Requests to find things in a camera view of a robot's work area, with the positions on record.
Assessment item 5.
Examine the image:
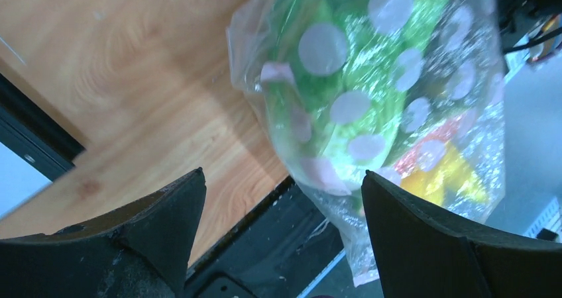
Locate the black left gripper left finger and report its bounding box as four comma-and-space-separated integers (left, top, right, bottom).
1, 168, 206, 297

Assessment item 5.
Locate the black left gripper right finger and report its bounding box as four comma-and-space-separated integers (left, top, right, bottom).
361, 171, 561, 297

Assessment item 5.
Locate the yellow toy bell pepper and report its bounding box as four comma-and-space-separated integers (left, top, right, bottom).
398, 142, 488, 206

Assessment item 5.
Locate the toy watermelon slice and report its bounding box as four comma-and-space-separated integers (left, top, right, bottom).
390, 113, 467, 177

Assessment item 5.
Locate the clear zip top bag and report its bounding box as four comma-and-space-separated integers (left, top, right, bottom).
227, 0, 506, 286

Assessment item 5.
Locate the green toy lettuce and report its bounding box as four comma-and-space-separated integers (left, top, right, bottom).
261, 0, 450, 183

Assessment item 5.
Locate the black white checkerboard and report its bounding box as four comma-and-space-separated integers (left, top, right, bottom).
1, 76, 85, 219

